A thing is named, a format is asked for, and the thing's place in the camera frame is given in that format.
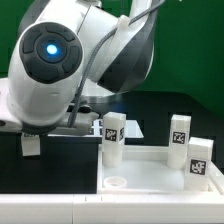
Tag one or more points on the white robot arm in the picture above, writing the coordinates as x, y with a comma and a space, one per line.
67, 50

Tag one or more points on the white square tabletop tray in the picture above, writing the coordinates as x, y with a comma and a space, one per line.
143, 170

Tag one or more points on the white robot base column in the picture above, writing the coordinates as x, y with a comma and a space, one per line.
93, 93

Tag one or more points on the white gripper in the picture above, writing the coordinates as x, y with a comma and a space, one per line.
10, 123

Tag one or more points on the white sheet with tags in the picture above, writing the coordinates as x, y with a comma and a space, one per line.
132, 129

